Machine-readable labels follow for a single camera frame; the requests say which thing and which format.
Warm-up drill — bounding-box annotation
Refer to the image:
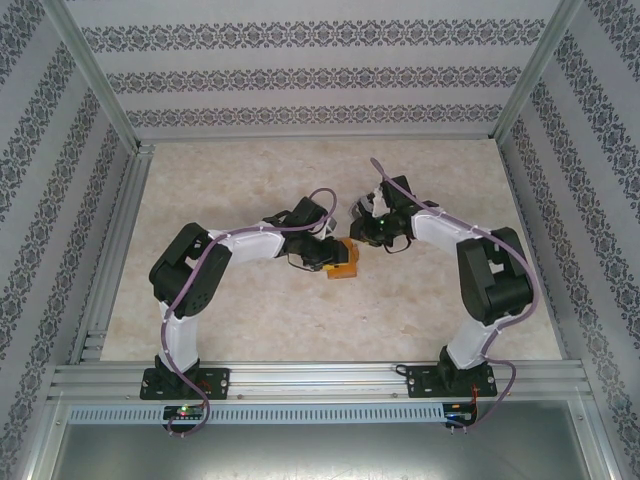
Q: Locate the orange leather card holder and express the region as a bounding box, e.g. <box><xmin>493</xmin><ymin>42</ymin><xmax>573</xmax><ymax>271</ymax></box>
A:
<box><xmin>323</xmin><ymin>237</ymin><xmax>362</xmax><ymax>281</ymax></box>

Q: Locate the small black controller board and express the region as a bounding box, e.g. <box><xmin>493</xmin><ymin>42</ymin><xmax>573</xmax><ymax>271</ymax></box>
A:
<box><xmin>442</xmin><ymin>401</ymin><xmax>480</xmax><ymax>426</ymax></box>

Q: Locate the grey metal sheet panel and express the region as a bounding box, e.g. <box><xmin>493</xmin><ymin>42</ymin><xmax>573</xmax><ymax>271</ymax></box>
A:
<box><xmin>49</xmin><ymin>422</ymin><xmax>619</xmax><ymax>480</ymax></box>

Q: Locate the black controller board green light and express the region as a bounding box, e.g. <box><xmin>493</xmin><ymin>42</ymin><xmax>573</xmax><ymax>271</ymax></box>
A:
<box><xmin>162</xmin><ymin>402</ymin><xmax>208</xmax><ymax>426</ymax></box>

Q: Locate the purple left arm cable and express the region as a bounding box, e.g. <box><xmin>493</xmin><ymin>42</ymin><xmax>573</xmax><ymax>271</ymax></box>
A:
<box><xmin>158</xmin><ymin>187</ymin><xmax>339</xmax><ymax>440</ymax></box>

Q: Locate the wide aluminium base rail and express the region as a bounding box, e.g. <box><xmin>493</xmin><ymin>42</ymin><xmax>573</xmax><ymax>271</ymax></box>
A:
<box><xmin>47</xmin><ymin>360</ymin><xmax>587</xmax><ymax>403</ymax></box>

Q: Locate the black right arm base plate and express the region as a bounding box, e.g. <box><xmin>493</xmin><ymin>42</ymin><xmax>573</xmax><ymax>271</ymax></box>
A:
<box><xmin>407</xmin><ymin>364</ymin><xmax>497</xmax><ymax>400</ymax></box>

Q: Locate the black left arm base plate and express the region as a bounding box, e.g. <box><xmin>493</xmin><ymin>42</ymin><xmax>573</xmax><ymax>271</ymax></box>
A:
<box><xmin>141</xmin><ymin>367</ymin><xmax>232</xmax><ymax>401</ymax></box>

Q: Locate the slotted grey cable duct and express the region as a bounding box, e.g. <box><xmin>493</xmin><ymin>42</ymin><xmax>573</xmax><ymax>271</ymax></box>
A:
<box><xmin>66</xmin><ymin>402</ymin><xmax>447</xmax><ymax>425</ymax></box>

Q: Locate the aluminium side rail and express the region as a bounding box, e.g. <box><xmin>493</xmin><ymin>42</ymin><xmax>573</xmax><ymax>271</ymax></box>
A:
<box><xmin>68</xmin><ymin>143</ymin><xmax>157</xmax><ymax>365</ymax></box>

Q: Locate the aluminium frame post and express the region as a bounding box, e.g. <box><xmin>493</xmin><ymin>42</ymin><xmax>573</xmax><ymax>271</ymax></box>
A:
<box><xmin>42</xmin><ymin>0</ymin><xmax>151</xmax><ymax>154</ymax></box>
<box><xmin>492</xmin><ymin>0</ymin><xmax>585</xmax><ymax>145</ymax></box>

